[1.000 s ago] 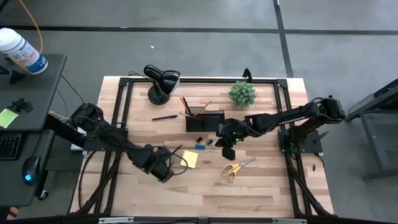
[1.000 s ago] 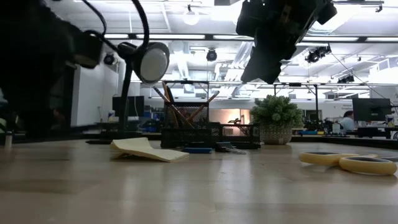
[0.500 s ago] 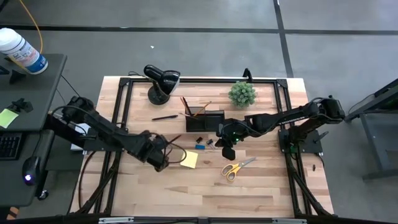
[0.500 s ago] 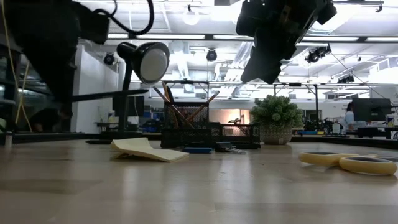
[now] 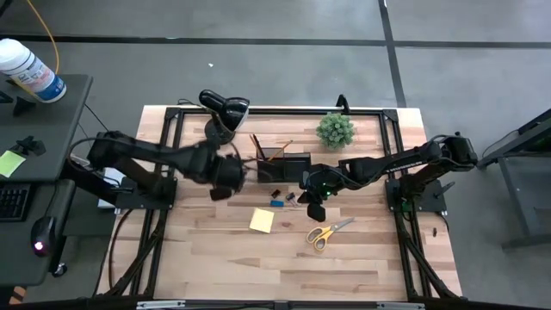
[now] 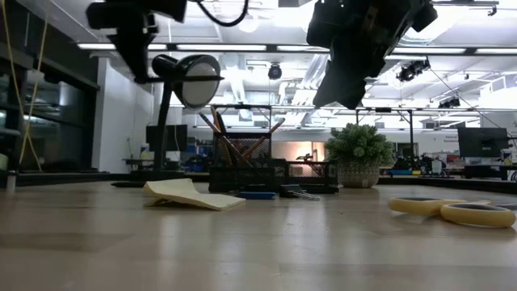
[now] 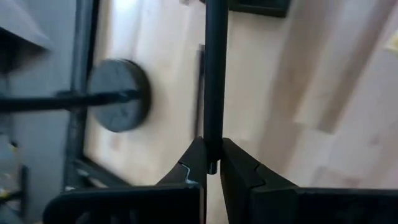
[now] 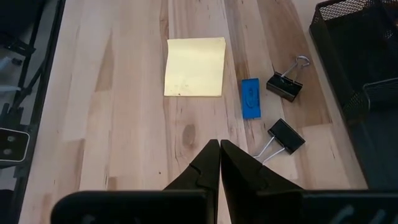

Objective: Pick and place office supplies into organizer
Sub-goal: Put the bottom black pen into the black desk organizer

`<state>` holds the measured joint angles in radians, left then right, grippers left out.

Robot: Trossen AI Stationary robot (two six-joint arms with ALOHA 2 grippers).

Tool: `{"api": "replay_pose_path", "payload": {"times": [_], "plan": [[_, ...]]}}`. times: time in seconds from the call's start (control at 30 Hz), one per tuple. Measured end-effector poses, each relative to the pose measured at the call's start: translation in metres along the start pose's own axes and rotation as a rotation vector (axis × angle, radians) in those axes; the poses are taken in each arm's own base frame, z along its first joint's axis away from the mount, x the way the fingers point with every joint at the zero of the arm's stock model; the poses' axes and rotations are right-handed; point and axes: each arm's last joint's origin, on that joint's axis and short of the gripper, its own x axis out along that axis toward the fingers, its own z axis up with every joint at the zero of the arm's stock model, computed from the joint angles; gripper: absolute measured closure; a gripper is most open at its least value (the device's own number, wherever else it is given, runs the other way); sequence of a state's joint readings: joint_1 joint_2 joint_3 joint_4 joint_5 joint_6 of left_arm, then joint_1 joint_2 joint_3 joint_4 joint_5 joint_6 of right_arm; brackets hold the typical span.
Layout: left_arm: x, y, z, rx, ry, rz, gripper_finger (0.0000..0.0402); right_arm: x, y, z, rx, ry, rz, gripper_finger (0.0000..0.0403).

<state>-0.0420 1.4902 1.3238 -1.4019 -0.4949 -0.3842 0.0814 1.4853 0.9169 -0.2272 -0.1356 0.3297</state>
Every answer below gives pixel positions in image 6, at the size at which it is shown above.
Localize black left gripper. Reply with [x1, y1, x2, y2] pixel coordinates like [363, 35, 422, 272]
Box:
[85, 0, 188, 85]

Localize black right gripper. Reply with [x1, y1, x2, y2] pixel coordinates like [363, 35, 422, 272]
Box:
[305, 0, 439, 111]

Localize orange pencil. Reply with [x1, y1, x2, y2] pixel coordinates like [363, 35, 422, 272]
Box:
[208, 105, 236, 167]
[241, 116, 287, 160]

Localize light wood pencil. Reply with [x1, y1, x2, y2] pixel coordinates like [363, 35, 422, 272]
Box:
[197, 111, 254, 168]

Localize large black binder clip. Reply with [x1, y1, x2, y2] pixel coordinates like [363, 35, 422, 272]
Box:
[279, 183, 322, 202]

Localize blue eraser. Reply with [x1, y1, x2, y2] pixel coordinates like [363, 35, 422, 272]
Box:
[237, 190, 279, 201]

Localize yellow handled scissors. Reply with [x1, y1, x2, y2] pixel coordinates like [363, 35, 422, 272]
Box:
[386, 196, 517, 230]

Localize yellow sticky note pad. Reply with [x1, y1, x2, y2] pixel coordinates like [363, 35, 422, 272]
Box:
[142, 177, 247, 213]

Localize black mesh desk organizer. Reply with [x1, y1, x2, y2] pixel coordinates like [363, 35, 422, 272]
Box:
[208, 130, 341, 195]

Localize long ceiling light strip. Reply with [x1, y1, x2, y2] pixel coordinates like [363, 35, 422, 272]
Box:
[76, 42, 169, 52]
[473, 47, 517, 56]
[175, 43, 268, 53]
[275, 44, 333, 53]
[389, 46, 468, 55]

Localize green plant in patterned pot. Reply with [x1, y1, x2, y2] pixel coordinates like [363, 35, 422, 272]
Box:
[323, 122, 397, 190]

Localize black desk lamp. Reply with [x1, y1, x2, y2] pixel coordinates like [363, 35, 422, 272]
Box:
[129, 53, 224, 186]

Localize round black ceiling fixture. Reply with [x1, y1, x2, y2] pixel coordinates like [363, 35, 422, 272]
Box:
[267, 62, 284, 81]

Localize black ceiling spotlight cluster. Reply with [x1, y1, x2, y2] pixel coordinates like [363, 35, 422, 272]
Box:
[395, 58, 432, 83]
[437, 96, 462, 110]

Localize black computer monitor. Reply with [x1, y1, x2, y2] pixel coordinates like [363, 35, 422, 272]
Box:
[145, 124, 189, 154]
[456, 126, 511, 159]

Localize black pen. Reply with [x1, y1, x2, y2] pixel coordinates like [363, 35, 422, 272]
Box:
[215, 110, 229, 136]

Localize white globe ceiling lamp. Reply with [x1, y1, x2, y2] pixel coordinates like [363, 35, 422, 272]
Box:
[236, 14, 261, 35]

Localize small grey cylinder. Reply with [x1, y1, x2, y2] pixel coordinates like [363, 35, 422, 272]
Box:
[5, 169, 18, 194]

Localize black cable loop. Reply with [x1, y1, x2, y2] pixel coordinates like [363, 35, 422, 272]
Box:
[195, 0, 250, 28]

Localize yellow hanging cable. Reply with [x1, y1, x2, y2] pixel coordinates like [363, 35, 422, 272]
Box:
[0, 0, 53, 171]

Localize black aluminium table frame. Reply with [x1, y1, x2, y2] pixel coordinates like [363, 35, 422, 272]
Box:
[0, 171, 517, 196]

